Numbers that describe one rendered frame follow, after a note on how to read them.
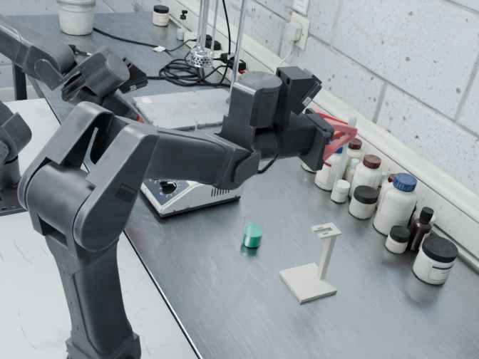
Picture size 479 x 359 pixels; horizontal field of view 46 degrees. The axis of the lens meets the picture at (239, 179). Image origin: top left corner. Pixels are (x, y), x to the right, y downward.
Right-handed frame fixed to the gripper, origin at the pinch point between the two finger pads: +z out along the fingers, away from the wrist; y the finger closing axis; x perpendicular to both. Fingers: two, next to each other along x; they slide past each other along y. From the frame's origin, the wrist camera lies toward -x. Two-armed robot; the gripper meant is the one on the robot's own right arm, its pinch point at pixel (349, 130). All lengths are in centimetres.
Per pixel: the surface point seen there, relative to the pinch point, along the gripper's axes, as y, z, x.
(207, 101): 75, 12, 32
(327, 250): -0.5, 2.0, 24.6
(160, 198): 29.0, -18.9, 29.1
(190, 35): 120, 25, 29
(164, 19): 142, 23, 30
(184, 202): 26.7, -14.6, 29.5
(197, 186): 27.0, -11.9, 26.0
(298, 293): -2.3, -3.8, 31.7
